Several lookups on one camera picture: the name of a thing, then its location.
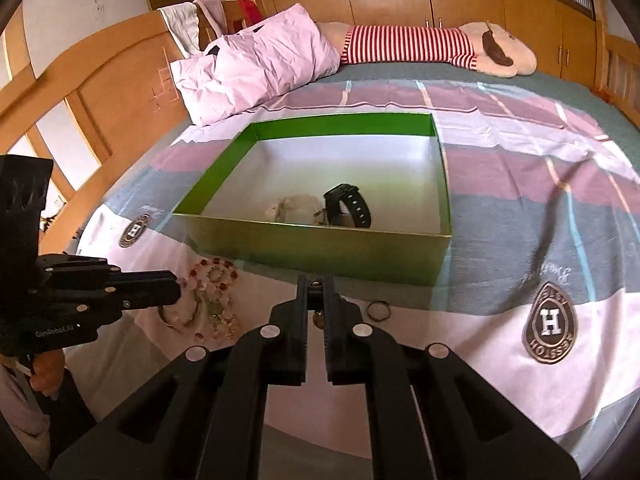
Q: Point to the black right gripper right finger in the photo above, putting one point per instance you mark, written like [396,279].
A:
[358,353]

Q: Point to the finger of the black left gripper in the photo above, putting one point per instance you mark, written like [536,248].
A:
[146,289]

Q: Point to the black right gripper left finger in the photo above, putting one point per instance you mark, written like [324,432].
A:
[274,354]

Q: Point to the gold flower brooch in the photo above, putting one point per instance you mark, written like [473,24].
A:
[318,319]

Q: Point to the person left hand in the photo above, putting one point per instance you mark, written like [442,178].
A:
[45,371]

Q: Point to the black wristwatch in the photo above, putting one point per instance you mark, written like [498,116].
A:
[345,206]

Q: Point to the green cardboard box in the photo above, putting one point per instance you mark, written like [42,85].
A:
[261,200]

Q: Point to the wooden headboard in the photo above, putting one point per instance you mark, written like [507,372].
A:
[117,85]

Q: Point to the plaid bed sheet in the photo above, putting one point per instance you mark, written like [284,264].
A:
[498,218]

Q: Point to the pink pillow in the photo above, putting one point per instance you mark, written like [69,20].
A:
[269,59]

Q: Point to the white cloth on headboard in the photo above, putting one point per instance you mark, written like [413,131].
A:
[183,23]

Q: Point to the striped plush toy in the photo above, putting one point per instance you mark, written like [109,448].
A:
[484,47]

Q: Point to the wooden footboard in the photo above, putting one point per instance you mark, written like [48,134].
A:
[617,66]

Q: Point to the wooden wall cabinets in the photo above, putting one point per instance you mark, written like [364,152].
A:
[561,33]

